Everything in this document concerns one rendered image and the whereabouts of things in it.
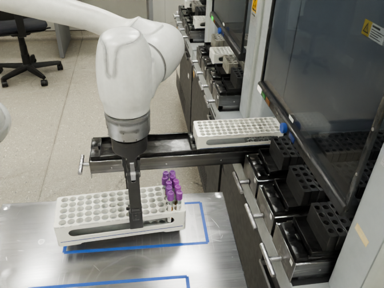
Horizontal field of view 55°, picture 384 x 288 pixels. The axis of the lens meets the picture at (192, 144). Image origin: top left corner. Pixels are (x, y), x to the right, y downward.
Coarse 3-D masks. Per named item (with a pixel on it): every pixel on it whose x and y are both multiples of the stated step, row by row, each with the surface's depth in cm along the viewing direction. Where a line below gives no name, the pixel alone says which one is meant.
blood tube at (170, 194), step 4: (168, 192) 83; (172, 192) 83; (168, 196) 83; (172, 196) 83; (168, 200) 84; (172, 200) 84; (168, 204) 85; (172, 204) 85; (168, 208) 85; (172, 208) 85; (168, 220) 88; (172, 220) 88
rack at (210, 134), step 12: (216, 120) 129; (228, 120) 129; (240, 120) 130; (252, 120) 130; (264, 120) 130; (276, 120) 130; (204, 132) 122; (216, 132) 122; (228, 132) 123; (240, 132) 124; (252, 132) 125; (264, 132) 123; (276, 132) 124; (204, 144) 122; (216, 144) 127; (228, 144) 123; (240, 144) 124; (252, 144) 125; (264, 144) 126
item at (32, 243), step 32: (0, 224) 93; (32, 224) 93; (192, 224) 95; (224, 224) 95; (0, 256) 85; (32, 256) 85; (64, 256) 85; (96, 256) 86; (128, 256) 86; (160, 256) 86; (192, 256) 86; (224, 256) 87
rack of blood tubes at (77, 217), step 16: (112, 192) 91; (128, 192) 92; (144, 192) 93; (160, 192) 91; (64, 208) 86; (80, 208) 86; (96, 208) 87; (112, 208) 86; (144, 208) 94; (160, 208) 87; (64, 224) 83; (80, 224) 82; (96, 224) 82; (112, 224) 83; (128, 224) 90; (144, 224) 89; (160, 224) 87; (176, 224) 88; (64, 240) 83; (80, 240) 84; (96, 240) 85
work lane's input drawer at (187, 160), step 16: (96, 144) 123; (160, 144) 127; (176, 144) 127; (192, 144) 125; (80, 160) 126; (96, 160) 118; (112, 160) 118; (144, 160) 120; (160, 160) 121; (176, 160) 122; (192, 160) 123; (208, 160) 124; (224, 160) 125; (240, 160) 126
